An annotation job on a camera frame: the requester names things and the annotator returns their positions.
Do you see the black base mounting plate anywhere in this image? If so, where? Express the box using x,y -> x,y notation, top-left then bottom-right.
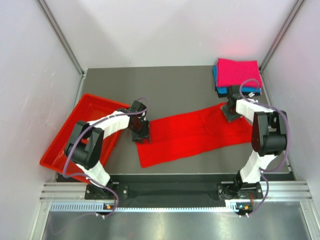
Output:
84,173 -> 263,201

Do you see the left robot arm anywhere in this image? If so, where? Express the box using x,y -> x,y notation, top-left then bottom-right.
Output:
62,99 -> 151,199

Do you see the black folded t-shirt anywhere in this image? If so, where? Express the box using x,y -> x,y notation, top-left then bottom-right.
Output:
215,86 -> 262,98

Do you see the red plastic bin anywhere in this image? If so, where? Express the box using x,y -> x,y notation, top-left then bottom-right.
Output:
40,94 -> 129,183

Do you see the right aluminium frame post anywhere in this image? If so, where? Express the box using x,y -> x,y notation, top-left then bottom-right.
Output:
259,0 -> 306,73

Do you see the pink folded t-shirt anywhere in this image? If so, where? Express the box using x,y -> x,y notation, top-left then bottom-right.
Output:
216,58 -> 263,88

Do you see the aluminium frame post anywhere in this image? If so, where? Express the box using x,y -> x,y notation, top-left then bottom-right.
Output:
259,0 -> 306,73
35,0 -> 85,76

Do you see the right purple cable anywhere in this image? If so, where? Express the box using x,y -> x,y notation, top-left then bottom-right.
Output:
217,78 -> 292,218

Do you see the aluminium front rail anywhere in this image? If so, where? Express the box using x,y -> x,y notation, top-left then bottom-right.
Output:
40,181 -> 313,213

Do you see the red t-shirt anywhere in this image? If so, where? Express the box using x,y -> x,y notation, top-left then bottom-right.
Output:
136,103 -> 252,168

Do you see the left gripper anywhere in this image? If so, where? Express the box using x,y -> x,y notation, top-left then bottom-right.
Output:
129,118 -> 150,144

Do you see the blue folded t-shirt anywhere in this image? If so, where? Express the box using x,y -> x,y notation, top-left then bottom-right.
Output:
212,61 -> 263,97

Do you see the left aluminium frame post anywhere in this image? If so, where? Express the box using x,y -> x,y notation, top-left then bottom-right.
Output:
35,0 -> 85,76

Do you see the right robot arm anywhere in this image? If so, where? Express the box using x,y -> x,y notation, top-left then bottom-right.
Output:
217,85 -> 288,200

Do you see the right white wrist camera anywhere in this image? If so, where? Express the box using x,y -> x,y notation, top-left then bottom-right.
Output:
248,92 -> 259,99

